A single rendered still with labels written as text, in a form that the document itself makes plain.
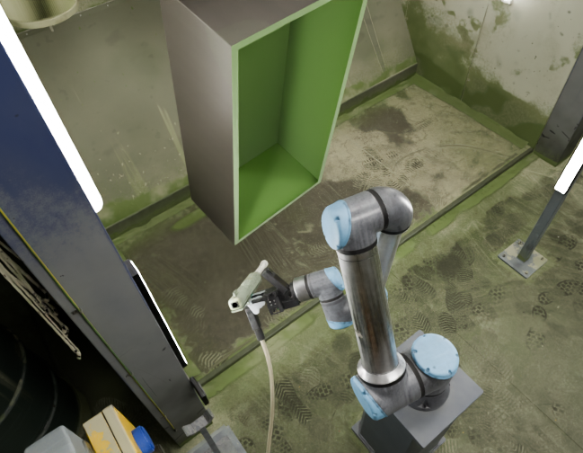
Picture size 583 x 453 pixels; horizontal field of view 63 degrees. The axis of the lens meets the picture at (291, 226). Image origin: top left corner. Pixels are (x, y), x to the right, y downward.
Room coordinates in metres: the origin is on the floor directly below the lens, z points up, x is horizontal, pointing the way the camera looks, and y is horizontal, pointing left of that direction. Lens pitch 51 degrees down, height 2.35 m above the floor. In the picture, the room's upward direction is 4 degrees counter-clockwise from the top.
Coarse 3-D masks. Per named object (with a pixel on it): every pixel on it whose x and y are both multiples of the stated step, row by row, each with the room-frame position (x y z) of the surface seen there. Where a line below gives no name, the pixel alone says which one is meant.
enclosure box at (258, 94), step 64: (192, 0) 1.40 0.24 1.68; (256, 0) 1.42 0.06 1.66; (320, 0) 1.44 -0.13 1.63; (192, 64) 1.40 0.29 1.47; (256, 64) 1.83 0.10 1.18; (320, 64) 1.79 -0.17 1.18; (192, 128) 1.49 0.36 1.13; (256, 128) 1.91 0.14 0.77; (320, 128) 1.80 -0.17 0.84; (192, 192) 1.64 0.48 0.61; (256, 192) 1.72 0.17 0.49
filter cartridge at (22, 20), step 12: (0, 0) 2.14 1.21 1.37; (12, 0) 2.12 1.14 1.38; (24, 0) 2.12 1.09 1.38; (36, 0) 2.14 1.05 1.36; (48, 0) 2.15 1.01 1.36; (60, 0) 2.19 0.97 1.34; (72, 0) 2.25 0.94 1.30; (12, 12) 2.13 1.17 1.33; (24, 12) 2.12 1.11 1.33; (36, 12) 2.11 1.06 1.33; (48, 12) 2.13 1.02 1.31; (60, 12) 2.17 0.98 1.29; (72, 12) 2.21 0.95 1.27; (24, 24) 2.11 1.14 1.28; (36, 24) 2.11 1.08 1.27; (48, 24) 2.12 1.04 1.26
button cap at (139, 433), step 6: (138, 426) 0.26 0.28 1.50; (132, 432) 0.25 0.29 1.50; (138, 432) 0.25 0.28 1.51; (144, 432) 0.25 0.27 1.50; (138, 438) 0.24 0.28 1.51; (144, 438) 0.24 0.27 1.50; (150, 438) 0.25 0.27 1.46; (138, 444) 0.23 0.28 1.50; (144, 444) 0.23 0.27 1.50; (150, 444) 0.23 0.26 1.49; (144, 450) 0.22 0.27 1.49; (150, 450) 0.22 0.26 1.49
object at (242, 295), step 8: (264, 264) 1.17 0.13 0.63; (256, 272) 1.06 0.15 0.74; (248, 280) 0.99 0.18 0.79; (256, 280) 1.01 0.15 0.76; (240, 288) 0.93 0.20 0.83; (248, 288) 0.93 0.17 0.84; (256, 288) 0.97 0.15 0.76; (240, 296) 0.86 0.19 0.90; (248, 296) 0.89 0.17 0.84; (232, 304) 0.83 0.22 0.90; (240, 304) 0.83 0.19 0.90; (248, 304) 0.87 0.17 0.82; (232, 312) 0.81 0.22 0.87; (248, 312) 0.86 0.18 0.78; (256, 320) 0.84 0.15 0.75; (256, 328) 0.82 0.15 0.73; (256, 336) 0.80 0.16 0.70; (264, 336) 0.80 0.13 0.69
